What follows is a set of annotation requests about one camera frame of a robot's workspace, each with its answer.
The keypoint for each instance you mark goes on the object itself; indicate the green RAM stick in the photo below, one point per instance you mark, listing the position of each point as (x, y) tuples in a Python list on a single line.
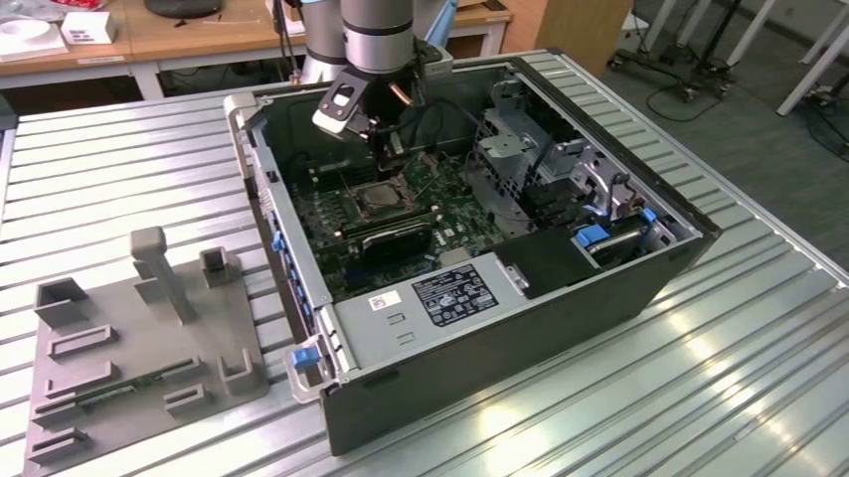
[(123, 386)]

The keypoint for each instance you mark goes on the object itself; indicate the black round pad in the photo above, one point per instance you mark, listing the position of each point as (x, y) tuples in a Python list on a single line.
[(181, 7)]

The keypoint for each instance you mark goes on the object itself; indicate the red plastic packet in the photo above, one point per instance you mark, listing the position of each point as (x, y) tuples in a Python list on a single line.
[(79, 4)]

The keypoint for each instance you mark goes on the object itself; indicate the white table frame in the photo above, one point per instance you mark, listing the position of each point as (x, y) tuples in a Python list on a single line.
[(787, 105)]

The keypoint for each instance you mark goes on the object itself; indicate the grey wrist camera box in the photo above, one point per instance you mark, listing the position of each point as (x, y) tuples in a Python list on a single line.
[(438, 62)]

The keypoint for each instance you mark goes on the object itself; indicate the wooden cabinet panel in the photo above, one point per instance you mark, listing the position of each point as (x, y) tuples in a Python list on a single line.
[(583, 30)]

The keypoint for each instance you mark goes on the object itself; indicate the black wheeled stand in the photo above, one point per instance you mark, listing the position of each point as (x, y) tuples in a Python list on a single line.
[(709, 42)]

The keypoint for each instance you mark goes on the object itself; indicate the silver topped CPU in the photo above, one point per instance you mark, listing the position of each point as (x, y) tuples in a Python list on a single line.
[(383, 197)]

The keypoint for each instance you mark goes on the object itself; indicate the white square tray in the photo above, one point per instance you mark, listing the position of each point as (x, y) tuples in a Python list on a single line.
[(27, 40)]

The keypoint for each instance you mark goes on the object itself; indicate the hard disk in blue carrier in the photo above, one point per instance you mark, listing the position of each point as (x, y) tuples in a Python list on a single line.
[(590, 234)]

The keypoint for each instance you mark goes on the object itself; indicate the wooden desk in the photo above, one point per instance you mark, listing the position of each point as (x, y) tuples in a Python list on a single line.
[(199, 30)]

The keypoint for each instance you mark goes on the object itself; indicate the blue case latch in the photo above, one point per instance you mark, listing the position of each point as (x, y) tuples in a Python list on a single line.
[(303, 359)]

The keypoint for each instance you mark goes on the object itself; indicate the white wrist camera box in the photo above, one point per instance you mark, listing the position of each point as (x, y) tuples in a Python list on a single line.
[(331, 121)]

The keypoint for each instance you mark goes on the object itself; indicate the grey parts rack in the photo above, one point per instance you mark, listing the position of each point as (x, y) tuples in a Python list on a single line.
[(132, 338)]

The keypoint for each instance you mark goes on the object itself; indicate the black graphics card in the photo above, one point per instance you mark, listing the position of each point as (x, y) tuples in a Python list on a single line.
[(394, 246)]

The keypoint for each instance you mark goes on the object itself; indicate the green motherboard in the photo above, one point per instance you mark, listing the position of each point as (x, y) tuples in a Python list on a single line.
[(458, 218)]

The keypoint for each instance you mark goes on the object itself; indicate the grey power supply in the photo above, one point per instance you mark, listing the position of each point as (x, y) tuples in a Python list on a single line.
[(384, 328)]

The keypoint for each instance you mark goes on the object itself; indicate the CPU socket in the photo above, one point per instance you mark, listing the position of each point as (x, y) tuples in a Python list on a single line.
[(358, 200)]

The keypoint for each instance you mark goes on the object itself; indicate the silver drive cage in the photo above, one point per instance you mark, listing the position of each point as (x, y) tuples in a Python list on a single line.
[(503, 129)]

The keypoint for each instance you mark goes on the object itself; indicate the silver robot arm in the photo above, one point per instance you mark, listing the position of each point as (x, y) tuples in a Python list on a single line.
[(378, 45)]

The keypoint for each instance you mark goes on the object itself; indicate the white cardboard box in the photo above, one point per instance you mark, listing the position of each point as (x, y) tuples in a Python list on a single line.
[(85, 25)]

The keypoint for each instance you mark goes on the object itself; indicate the black open PC case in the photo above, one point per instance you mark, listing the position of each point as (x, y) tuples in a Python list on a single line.
[(496, 387)]

